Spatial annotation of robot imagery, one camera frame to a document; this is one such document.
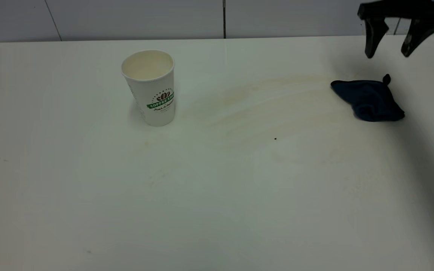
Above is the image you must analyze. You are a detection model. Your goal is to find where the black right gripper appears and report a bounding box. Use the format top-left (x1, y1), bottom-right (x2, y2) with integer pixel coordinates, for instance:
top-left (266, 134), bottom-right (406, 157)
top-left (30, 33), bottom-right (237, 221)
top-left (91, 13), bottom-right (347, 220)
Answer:
top-left (357, 0), bottom-right (434, 59)

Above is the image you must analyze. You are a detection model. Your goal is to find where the dark blue cloth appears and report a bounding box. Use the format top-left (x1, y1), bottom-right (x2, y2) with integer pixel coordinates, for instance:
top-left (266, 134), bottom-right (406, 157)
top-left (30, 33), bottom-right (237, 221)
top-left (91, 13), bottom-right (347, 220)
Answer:
top-left (330, 74), bottom-right (406, 123)

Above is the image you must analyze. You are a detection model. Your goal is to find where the white paper coffee cup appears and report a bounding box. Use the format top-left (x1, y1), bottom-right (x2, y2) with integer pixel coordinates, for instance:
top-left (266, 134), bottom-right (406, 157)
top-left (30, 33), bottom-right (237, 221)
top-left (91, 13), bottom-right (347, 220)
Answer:
top-left (121, 50), bottom-right (176, 127)

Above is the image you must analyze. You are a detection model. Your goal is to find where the brown coffee spill stain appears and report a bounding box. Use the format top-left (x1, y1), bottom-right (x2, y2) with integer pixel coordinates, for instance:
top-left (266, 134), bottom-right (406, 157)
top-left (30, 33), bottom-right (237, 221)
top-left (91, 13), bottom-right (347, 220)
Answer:
top-left (185, 75), bottom-right (334, 149)

